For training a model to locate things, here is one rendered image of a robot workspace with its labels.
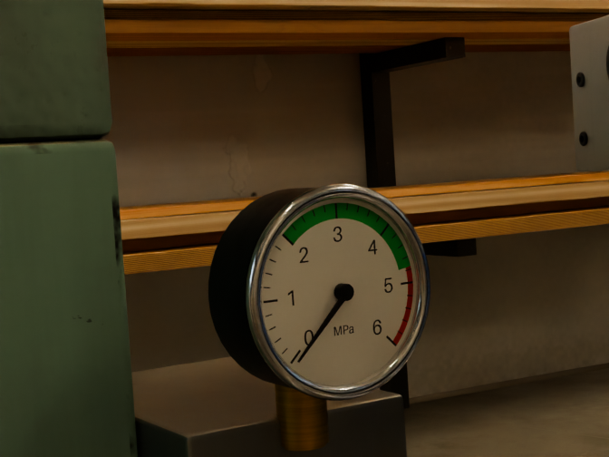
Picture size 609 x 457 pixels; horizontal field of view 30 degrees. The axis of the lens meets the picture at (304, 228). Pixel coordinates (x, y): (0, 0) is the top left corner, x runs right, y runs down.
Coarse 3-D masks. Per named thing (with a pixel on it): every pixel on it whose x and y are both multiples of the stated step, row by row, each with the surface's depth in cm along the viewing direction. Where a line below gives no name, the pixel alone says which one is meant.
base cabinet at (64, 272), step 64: (0, 192) 34; (64, 192) 35; (0, 256) 34; (64, 256) 35; (0, 320) 34; (64, 320) 35; (0, 384) 34; (64, 384) 35; (128, 384) 36; (0, 448) 34; (64, 448) 35; (128, 448) 36
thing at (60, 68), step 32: (0, 0) 34; (32, 0) 35; (64, 0) 35; (96, 0) 36; (0, 32) 34; (32, 32) 35; (64, 32) 35; (96, 32) 36; (0, 64) 34; (32, 64) 35; (64, 64) 35; (96, 64) 36; (0, 96) 34; (32, 96) 35; (64, 96) 35; (96, 96) 36; (0, 128) 34; (32, 128) 35; (64, 128) 35; (96, 128) 36
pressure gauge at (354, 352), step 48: (288, 192) 34; (336, 192) 33; (240, 240) 33; (288, 240) 32; (336, 240) 33; (384, 240) 34; (240, 288) 32; (288, 288) 32; (384, 288) 34; (240, 336) 32; (288, 336) 32; (336, 336) 33; (384, 336) 34; (288, 384) 32; (336, 384) 33; (288, 432) 35
